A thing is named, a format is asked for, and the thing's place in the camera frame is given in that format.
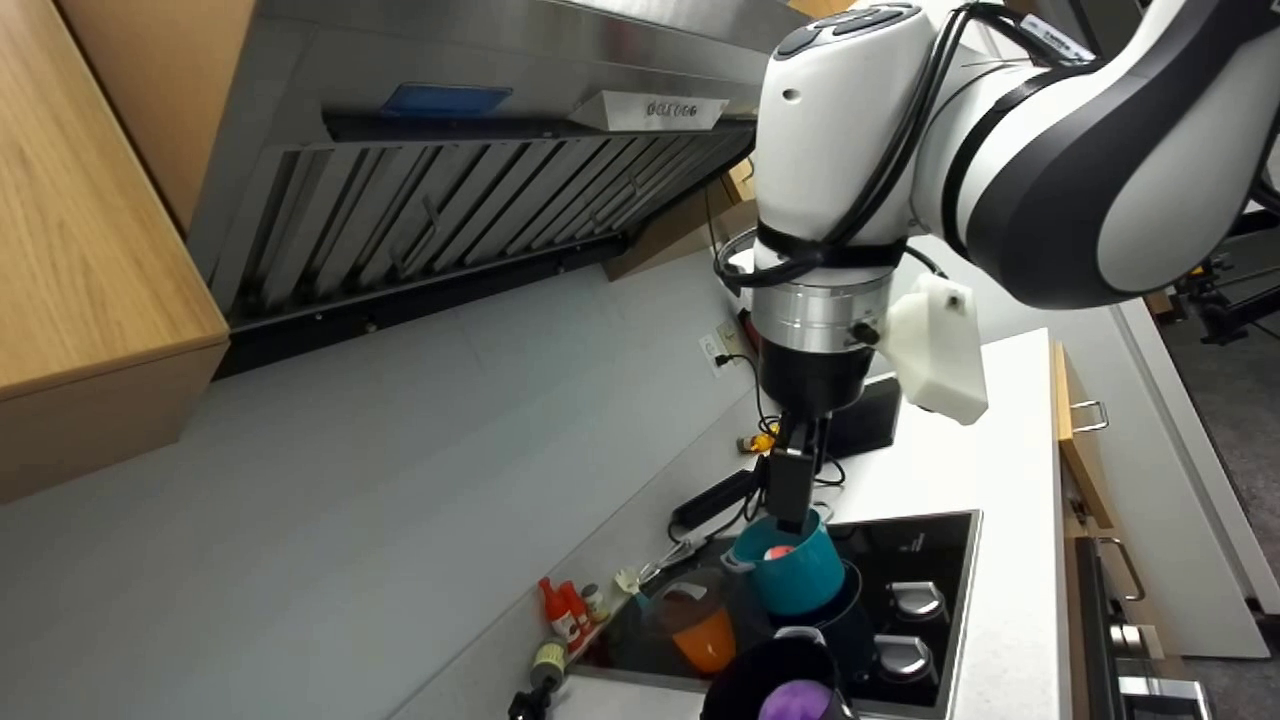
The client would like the wooden upper cabinet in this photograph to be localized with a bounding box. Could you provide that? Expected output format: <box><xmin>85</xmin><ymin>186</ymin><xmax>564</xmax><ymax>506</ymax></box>
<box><xmin>0</xmin><ymin>0</ymin><xmax>259</xmax><ymax>510</ymax></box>
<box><xmin>602</xmin><ymin>156</ymin><xmax>770</xmax><ymax>285</ymax></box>

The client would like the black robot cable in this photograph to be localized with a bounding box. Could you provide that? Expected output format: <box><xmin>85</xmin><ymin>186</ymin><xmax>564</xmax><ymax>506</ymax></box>
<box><xmin>717</xmin><ymin>0</ymin><xmax>1084</xmax><ymax>298</ymax></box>

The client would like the glass lid with white handle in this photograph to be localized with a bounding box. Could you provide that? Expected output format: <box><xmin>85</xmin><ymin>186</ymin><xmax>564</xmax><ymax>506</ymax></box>
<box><xmin>647</xmin><ymin>571</ymin><xmax>737</xmax><ymax>640</ymax></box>

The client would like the wooden base cabinet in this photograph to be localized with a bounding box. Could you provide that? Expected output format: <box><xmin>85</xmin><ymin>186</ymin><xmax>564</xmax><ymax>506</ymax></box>
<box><xmin>1050</xmin><ymin>338</ymin><xmax>1169</xmax><ymax>720</ymax></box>

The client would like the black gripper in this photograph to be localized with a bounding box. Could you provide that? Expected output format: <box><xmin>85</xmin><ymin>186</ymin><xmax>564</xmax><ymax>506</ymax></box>
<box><xmin>758</xmin><ymin>338</ymin><xmax>882</xmax><ymax>537</ymax></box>

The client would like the silver cooktop knob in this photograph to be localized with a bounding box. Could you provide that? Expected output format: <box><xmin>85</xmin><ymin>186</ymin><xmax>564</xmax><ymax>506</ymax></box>
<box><xmin>872</xmin><ymin>632</ymin><xmax>943</xmax><ymax>687</ymax></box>
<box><xmin>886</xmin><ymin>577</ymin><xmax>954</xmax><ymax>630</ymax></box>

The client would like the orange cup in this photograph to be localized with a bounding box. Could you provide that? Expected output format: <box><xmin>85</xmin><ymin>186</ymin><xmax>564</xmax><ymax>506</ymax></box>
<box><xmin>661</xmin><ymin>594</ymin><xmax>744</xmax><ymax>681</ymax></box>

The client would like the red ketchup bottle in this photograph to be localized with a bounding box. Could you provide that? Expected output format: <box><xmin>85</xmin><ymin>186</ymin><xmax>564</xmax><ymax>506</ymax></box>
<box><xmin>536</xmin><ymin>571</ymin><xmax>610</xmax><ymax>661</ymax></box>

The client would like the purple toy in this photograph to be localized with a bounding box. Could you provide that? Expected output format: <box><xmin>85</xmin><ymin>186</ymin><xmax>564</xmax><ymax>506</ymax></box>
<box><xmin>758</xmin><ymin>678</ymin><xmax>842</xmax><ymax>720</ymax></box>

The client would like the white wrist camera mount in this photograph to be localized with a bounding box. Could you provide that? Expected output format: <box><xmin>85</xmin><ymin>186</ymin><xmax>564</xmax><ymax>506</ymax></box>
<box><xmin>882</xmin><ymin>278</ymin><xmax>996</xmax><ymax>429</ymax></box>

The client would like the teal pot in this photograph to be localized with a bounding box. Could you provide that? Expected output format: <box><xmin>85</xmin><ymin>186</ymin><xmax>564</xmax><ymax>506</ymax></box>
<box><xmin>722</xmin><ymin>510</ymin><xmax>852</xmax><ymax>619</ymax></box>

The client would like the steel range hood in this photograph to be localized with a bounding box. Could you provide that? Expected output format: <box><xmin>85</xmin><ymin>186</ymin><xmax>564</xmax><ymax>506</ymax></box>
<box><xmin>179</xmin><ymin>0</ymin><xmax>861</xmax><ymax>379</ymax></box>

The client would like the black pot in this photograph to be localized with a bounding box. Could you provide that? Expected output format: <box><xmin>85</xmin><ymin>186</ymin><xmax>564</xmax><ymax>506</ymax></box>
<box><xmin>700</xmin><ymin>619</ymin><xmax>861</xmax><ymax>720</ymax></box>

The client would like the black glass cooktop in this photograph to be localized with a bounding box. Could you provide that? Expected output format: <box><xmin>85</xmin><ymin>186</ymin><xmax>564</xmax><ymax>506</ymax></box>
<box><xmin>584</xmin><ymin>510</ymin><xmax>982</xmax><ymax>720</ymax></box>

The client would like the black power adapter with cable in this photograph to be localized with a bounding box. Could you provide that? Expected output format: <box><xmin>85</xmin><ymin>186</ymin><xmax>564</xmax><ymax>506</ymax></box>
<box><xmin>664</xmin><ymin>457</ymin><xmax>856</xmax><ymax>537</ymax></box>

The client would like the small green can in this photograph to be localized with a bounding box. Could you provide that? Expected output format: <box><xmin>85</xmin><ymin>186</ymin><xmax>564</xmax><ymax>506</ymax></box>
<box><xmin>530</xmin><ymin>640</ymin><xmax>572</xmax><ymax>687</ymax></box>

